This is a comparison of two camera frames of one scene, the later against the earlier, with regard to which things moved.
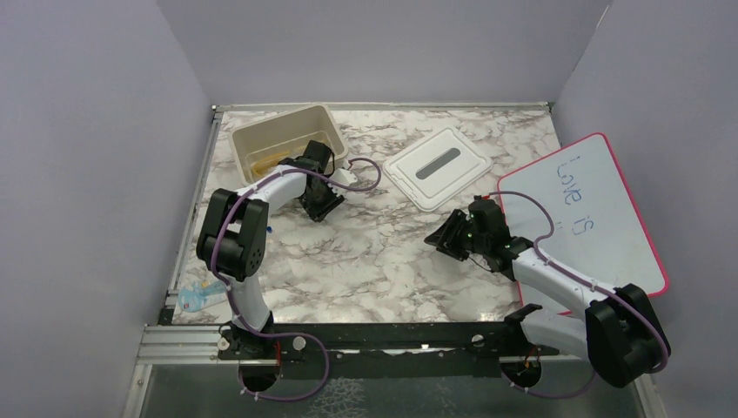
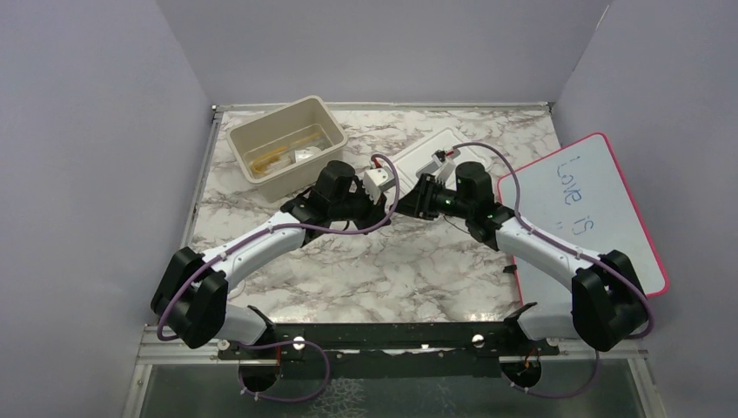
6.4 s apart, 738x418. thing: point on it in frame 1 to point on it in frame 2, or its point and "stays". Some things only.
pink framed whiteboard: (598, 228) stays
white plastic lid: (438, 168) stays
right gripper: (441, 238) to (418, 202)
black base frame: (380, 349) stays
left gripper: (318, 212) to (375, 213)
